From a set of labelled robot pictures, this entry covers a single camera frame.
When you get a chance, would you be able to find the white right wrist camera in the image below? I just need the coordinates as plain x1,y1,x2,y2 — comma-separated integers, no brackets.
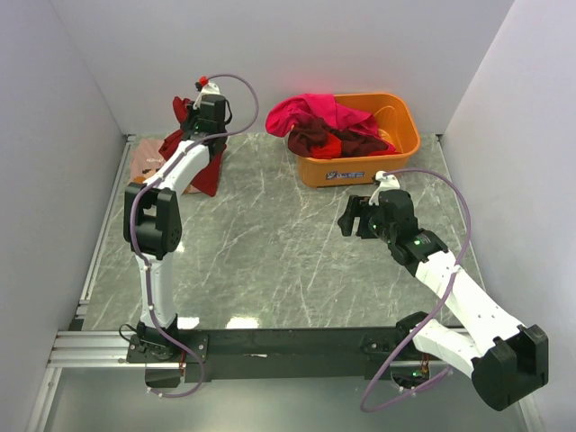
368,170,401,206

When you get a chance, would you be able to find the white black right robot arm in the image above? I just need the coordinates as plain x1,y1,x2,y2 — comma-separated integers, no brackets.
337,189,549,411

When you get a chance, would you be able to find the orange plastic laundry basket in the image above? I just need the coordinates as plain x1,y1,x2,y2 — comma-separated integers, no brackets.
296,93,420,188

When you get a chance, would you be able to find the aluminium frame rail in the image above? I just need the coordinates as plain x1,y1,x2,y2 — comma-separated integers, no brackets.
26,134,136,431

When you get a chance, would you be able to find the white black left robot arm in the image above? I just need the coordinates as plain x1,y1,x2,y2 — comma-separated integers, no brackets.
123,94,232,362

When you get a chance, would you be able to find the black base crossbar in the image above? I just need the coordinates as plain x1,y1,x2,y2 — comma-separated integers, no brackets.
126,326,407,387

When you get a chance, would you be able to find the bright red crumpled shirt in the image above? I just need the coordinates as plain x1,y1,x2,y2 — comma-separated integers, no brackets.
310,133,342,159

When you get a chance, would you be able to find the dark red t-shirt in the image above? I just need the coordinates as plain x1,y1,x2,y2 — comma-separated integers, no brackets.
158,96,227,197

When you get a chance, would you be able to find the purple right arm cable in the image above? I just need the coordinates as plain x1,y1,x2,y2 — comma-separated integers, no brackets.
359,168,473,414

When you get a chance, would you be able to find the folded pink printed t-shirt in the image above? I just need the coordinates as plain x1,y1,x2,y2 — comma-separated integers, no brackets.
129,136,202,195

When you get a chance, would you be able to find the magenta pink crumpled shirt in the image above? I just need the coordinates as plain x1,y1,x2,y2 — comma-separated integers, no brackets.
265,94,384,140

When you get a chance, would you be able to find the dark maroon crumpled shirt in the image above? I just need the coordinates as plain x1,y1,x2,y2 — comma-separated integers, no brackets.
287,119,396,158

